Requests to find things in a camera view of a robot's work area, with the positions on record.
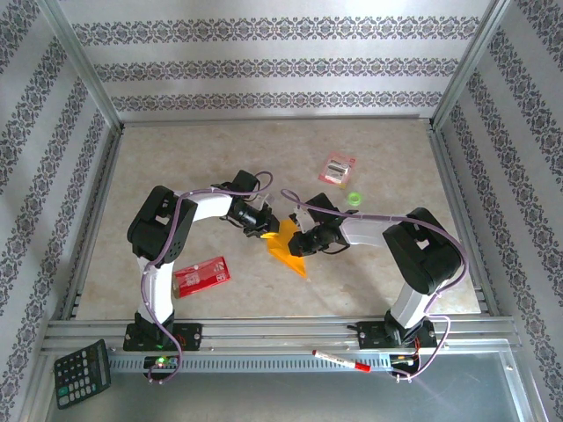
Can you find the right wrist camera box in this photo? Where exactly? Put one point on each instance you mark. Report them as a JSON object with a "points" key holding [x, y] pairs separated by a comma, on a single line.
{"points": [[302, 217]]}

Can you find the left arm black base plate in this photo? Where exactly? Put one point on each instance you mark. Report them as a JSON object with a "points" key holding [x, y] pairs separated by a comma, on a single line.
{"points": [[191, 336]]}

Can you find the aluminium side frame rail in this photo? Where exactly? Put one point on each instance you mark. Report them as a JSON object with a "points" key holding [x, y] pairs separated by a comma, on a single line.
{"points": [[448, 176], [102, 193]]}

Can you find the red capped marker pen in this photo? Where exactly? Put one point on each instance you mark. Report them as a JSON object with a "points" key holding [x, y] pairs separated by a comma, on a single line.
{"points": [[341, 360]]}

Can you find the black calculator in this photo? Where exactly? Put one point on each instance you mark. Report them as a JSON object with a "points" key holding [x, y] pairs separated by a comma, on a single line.
{"points": [[81, 373]]}

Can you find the green small cap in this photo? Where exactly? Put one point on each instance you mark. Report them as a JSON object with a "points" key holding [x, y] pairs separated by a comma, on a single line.
{"points": [[350, 200]]}

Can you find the aluminium frame post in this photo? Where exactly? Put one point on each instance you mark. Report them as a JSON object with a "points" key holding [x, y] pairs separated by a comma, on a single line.
{"points": [[466, 66], [83, 66]]}

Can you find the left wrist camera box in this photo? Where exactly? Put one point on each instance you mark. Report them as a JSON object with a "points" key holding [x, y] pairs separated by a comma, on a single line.
{"points": [[265, 202]]}

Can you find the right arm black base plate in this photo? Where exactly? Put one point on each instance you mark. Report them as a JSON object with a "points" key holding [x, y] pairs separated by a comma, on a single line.
{"points": [[367, 334]]}

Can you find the wide aluminium mounting rail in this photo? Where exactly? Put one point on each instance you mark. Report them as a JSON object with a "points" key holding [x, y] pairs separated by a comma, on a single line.
{"points": [[272, 329]]}

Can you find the red cardboard box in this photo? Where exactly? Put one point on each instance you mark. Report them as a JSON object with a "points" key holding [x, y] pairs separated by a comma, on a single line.
{"points": [[200, 277]]}

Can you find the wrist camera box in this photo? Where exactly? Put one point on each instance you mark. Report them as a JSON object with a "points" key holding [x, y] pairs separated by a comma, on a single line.
{"points": [[302, 217], [265, 202]]}

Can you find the small circuit board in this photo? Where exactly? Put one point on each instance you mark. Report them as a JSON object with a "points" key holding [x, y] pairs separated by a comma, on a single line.
{"points": [[160, 362], [402, 360]]}

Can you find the red battery blister pack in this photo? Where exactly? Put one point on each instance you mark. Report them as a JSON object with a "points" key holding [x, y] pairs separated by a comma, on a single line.
{"points": [[336, 169]]}

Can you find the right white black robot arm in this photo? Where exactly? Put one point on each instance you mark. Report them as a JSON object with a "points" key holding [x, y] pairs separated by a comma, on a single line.
{"points": [[422, 255]]}

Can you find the thin aluminium frame rail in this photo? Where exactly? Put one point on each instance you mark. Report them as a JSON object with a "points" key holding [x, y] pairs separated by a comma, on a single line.
{"points": [[264, 119]]}

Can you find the orange paper sheet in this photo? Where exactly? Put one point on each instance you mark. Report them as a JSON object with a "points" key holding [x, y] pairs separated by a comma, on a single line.
{"points": [[281, 248]]}

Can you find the grey metal tray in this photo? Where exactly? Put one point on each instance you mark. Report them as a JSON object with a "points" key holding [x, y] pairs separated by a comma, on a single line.
{"points": [[286, 400]]}

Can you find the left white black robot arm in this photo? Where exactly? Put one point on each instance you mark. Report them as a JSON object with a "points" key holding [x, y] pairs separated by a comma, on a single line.
{"points": [[158, 228]]}

